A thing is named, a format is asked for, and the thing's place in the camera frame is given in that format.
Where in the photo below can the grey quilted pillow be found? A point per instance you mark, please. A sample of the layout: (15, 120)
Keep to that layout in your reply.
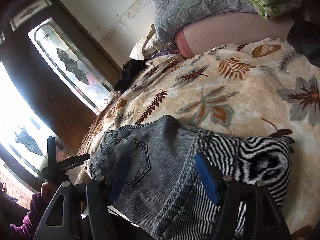
(172, 15)

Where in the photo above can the cream patterned pillow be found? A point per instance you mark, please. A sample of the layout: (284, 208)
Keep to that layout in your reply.
(146, 47)

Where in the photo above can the cream leaf pattern blanket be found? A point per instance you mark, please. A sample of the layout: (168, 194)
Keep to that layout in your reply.
(257, 89)

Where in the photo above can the person left hand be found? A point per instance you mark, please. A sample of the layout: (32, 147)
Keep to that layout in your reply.
(48, 189)

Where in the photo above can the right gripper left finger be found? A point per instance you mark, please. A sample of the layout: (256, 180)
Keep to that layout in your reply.
(80, 211)

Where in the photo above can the black cloth on sofa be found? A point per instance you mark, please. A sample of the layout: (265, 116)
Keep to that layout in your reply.
(304, 36)

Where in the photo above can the grey washed denim pants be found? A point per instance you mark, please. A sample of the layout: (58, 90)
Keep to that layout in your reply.
(163, 193)

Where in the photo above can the brown ruffled bed cover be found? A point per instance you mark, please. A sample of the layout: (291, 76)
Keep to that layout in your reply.
(96, 123)

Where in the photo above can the black garment near window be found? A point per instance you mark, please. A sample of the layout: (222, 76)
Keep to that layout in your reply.
(130, 70)

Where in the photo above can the stained glass window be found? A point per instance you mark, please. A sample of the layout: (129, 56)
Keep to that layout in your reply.
(55, 80)

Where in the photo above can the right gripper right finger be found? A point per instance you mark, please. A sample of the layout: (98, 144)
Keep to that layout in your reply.
(263, 218)

